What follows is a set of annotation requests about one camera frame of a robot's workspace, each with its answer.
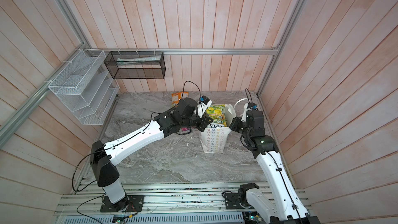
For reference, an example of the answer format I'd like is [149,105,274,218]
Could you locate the aluminium mounting rail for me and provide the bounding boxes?
[53,181,313,217]

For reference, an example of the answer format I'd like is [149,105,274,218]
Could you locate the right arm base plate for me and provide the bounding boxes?
[221,191,251,209]

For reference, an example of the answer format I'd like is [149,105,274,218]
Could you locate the white wire mesh shelf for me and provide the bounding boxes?
[49,49,119,125]

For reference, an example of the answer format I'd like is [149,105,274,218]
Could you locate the aluminium frame crossbar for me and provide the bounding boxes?
[101,48,279,55]

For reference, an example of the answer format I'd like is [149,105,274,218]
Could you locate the green yellow Fox's candy bag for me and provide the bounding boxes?
[206,104,227,128]

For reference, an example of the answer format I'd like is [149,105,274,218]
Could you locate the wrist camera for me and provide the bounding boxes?
[198,95,212,118]
[241,102,257,122]

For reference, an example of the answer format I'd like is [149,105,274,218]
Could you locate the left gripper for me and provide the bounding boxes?
[181,113,214,132]

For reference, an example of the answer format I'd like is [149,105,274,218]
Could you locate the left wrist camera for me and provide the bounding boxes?
[198,95,212,118]

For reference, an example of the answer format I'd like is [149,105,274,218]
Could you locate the orange snack bag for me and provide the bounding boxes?
[172,91,189,106]

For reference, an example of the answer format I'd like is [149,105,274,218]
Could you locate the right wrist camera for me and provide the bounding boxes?
[241,102,257,122]

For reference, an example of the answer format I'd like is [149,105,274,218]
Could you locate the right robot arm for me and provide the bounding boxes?
[230,108,320,224]

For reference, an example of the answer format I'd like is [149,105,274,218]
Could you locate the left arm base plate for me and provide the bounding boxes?
[100,195,145,213]

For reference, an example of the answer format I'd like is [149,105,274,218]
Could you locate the white printed paper bag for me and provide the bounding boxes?
[201,98,248,153]

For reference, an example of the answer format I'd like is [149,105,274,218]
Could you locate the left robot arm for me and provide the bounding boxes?
[90,96,213,212]

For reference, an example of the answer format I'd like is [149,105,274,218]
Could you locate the black mesh basket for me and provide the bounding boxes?
[104,51,166,79]

